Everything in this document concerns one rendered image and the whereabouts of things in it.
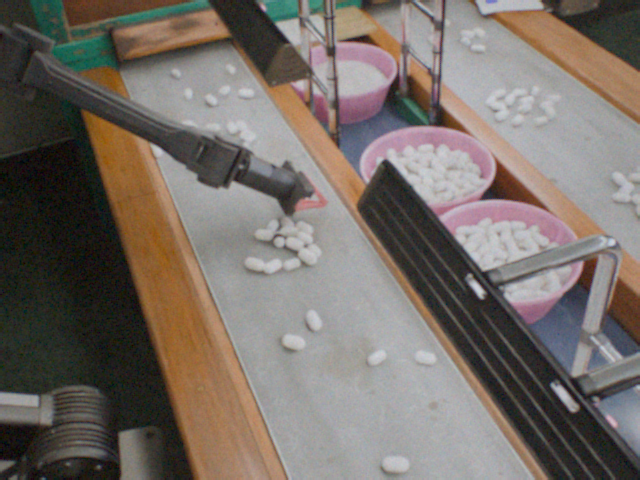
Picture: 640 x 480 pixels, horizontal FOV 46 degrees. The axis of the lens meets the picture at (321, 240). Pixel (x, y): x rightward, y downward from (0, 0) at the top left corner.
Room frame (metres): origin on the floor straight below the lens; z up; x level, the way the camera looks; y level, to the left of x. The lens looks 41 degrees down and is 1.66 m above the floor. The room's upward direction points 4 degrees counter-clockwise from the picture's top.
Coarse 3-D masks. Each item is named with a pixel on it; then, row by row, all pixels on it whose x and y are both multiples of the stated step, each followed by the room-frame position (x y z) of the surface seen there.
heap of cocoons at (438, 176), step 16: (400, 160) 1.29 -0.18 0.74; (416, 160) 1.29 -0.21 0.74; (432, 160) 1.28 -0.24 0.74; (448, 160) 1.27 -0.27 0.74; (464, 160) 1.27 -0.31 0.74; (416, 176) 1.23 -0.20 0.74; (432, 176) 1.23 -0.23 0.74; (448, 176) 1.23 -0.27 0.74; (464, 176) 1.22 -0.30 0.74; (480, 176) 1.24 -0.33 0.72; (432, 192) 1.19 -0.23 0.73; (448, 192) 1.17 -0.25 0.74; (464, 192) 1.16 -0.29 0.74
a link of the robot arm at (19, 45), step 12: (0, 36) 1.25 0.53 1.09; (12, 36) 1.19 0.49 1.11; (0, 48) 1.19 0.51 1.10; (12, 48) 1.18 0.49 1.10; (24, 48) 1.19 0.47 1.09; (0, 60) 1.18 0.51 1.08; (12, 60) 1.18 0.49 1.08; (24, 60) 1.18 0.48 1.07; (0, 72) 1.17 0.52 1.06; (12, 72) 1.17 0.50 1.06; (24, 72) 1.18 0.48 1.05
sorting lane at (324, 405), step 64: (192, 64) 1.78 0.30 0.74; (256, 128) 1.45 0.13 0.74; (192, 192) 1.23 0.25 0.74; (256, 192) 1.22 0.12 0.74; (256, 256) 1.02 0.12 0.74; (320, 256) 1.01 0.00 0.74; (256, 320) 0.87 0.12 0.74; (384, 320) 0.85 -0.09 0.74; (256, 384) 0.73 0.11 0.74; (320, 384) 0.72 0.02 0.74; (384, 384) 0.72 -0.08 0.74; (448, 384) 0.71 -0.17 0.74; (320, 448) 0.61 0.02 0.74; (384, 448) 0.61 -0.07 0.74; (448, 448) 0.60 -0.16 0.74; (512, 448) 0.59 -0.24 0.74
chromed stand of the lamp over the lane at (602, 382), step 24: (576, 240) 0.59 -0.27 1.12; (600, 240) 0.59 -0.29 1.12; (504, 264) 0.56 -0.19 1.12; (528, 264) 0.56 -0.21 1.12; (552, 264) 0.56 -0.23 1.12; (600, 264) 0.60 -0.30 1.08; (480, 288) 0.54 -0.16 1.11; (504, 288) 0.54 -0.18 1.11; (600, 288) 0.59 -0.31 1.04; (600, 312) 0.59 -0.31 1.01; (600, 336) 0.58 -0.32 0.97; (576, 360) 0.60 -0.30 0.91; (624, 360) 0.43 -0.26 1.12; (552, 384) 0.41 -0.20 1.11; (576, 384) 0.41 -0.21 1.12; (600, 384) 0.40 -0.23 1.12; (624, 384) 0.41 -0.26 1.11; (576, 408) 0.39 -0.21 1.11
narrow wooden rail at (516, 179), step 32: (384, 32) 1.83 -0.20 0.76; (416, 64) 1.65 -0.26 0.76; (416, 96) 1.57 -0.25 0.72; (448, 96) 1.49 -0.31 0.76; (448, 128) 1.42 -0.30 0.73; (480, 128) 1.35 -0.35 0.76; (512, 160) 1.23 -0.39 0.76; (512, 192) 1.18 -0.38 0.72; (544, 192) 1.12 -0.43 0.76; (544, 224) 1.08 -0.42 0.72; (576, 224) 1.02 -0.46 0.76
